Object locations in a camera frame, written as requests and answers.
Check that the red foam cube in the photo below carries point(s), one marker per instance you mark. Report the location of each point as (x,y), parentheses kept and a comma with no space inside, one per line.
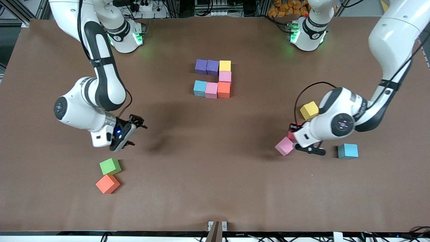
(291,135)

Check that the green foam cube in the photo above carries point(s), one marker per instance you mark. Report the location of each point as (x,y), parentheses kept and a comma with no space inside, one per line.
(110,166)

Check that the pink foam cube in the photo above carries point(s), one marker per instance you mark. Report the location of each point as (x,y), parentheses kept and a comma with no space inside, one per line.
(225,76)
(284,147)
(211,90)

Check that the light cyan foam cube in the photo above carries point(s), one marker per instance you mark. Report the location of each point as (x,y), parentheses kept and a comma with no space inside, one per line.
(200,88)

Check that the orange foam cube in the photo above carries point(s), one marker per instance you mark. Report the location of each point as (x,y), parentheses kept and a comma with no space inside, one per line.
(107,184)
(224,90)

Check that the purple foam cube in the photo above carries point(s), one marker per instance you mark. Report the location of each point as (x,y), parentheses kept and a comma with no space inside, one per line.
(212,67)
(201,66)

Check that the yellow foam cube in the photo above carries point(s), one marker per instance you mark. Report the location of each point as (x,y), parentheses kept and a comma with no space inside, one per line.
(225,65)
(309,111)

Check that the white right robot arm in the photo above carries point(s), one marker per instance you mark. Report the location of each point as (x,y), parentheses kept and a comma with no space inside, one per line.
(74,114)

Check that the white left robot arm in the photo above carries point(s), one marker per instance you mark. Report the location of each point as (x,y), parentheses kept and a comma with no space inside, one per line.
(393,37)

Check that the blue foam cube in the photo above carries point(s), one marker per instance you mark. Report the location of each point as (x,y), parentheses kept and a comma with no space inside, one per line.
(347,151)

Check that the brown table cover sheet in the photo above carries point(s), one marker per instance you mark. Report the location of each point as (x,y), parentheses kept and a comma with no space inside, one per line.
(215,188)

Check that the white power strip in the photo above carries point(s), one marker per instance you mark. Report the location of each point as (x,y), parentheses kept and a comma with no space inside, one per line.
(218,13)
(147,6)

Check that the pile of orange objects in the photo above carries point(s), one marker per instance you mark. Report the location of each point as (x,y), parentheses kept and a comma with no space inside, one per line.
(285,8)

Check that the small white mounting bracket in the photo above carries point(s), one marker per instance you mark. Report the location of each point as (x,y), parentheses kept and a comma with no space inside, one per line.
(210,224)
(224,225)

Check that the brown camera stand post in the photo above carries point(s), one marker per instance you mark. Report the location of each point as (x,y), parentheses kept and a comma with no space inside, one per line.
(215,235)

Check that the aluminium frame profile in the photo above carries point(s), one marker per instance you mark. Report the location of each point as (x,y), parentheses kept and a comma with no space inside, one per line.
(38,10)

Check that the aluminium table edge rail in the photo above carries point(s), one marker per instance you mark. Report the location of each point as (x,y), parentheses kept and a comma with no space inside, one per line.
(427,58)

